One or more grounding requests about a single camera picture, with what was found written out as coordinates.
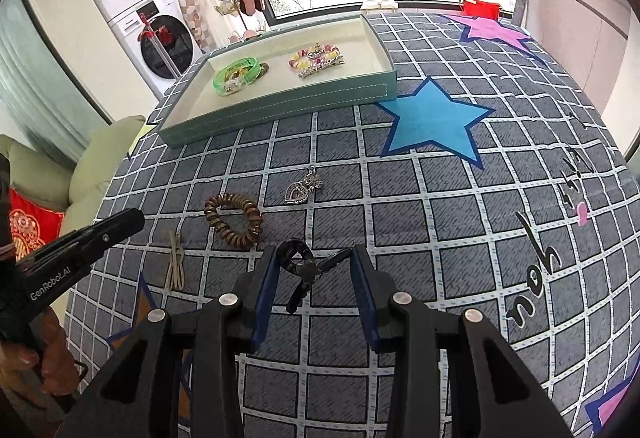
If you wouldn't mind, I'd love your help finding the pale green sofa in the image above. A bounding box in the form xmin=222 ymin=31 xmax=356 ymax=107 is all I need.
xmin=0 ymin=115 xmax=147 ymax=239

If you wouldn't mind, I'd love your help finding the pastel checked panel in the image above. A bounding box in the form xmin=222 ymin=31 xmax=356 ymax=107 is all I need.
xmin=177 ymin=0 xmax=213 ymax=54

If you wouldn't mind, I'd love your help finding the brown spiral hair tie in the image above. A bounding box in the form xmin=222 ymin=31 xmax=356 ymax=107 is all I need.
xmin=203 ymin=193 xmax=263 ymax=251

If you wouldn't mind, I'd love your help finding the green rectangular tray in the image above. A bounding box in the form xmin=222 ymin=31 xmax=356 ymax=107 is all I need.
xmin=156 ymin=13 xmax=399 ymax=149

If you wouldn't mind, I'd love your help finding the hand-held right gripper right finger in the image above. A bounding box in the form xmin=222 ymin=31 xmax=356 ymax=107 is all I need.
xmin=350 ymin=243 xmax=573 ymax=438

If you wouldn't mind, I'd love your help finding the white flower ornament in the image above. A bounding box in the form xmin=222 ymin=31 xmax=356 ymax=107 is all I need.
xmin=214 ymin=0 xmax=261 ymax=44

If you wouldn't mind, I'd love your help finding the red plastic basin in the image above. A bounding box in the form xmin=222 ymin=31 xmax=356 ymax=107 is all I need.
xmin=462 ymin=0 xmax=502 ymax=17

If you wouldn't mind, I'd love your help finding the colourful beaded bracelet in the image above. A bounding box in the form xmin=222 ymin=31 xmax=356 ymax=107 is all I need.
xmin=287 ymin=45 xmax=343 ymax=71

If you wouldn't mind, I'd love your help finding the metal pole with red ribbon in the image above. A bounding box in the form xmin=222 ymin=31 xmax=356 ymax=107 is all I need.
xmin=139 ymin=13 xmax=178 ymax=78

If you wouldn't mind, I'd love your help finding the black hair clip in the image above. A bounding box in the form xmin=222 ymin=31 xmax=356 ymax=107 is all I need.
xmin=276 ymin=238 xmax=353 ymax=314

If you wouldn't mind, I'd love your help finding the white washing machine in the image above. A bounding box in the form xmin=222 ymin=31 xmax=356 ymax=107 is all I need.
xmin=105 ymin=0 xmax=206 ymax=96

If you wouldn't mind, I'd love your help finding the silver heart charm keychain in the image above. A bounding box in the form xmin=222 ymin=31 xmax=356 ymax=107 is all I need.
xmin=284 ymin=165 xmax=323 ymax=205

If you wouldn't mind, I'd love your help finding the silver hair clip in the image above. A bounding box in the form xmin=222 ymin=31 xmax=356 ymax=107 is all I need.
xmin=298 ymin=59 xmax=347 ymax=79

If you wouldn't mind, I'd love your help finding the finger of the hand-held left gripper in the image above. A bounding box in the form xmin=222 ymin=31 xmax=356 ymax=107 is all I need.
xmin=65 ymin=208 xmax=146 ymax=255

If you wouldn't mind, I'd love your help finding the green translucent bangle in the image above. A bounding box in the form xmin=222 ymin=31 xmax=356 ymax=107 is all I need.
xmin=212 ymin=58 xmax=263 ymax=97

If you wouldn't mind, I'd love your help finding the person's left hand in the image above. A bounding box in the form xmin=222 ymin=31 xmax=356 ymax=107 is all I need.
xmin=0 ymin=305 xmax=81 ymax=411

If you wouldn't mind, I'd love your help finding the beige rubber band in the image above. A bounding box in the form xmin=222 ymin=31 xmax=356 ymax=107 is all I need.
xmin=165 ymin=230 xmax=187 ymax=291

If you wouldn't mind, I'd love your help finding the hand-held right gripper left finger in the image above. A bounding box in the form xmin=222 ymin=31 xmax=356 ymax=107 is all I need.
xmin=57 ymin=245 xmax=278 ymax=438

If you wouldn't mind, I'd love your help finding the red patterned cushion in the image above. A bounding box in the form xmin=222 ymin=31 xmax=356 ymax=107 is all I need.
xmin=7 ymin=188 xmax=66 ymax=264

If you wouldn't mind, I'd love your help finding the grey green curtain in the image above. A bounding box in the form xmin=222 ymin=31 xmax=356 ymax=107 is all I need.
xmin=0 ymin=0 xmax=113 ymax=149

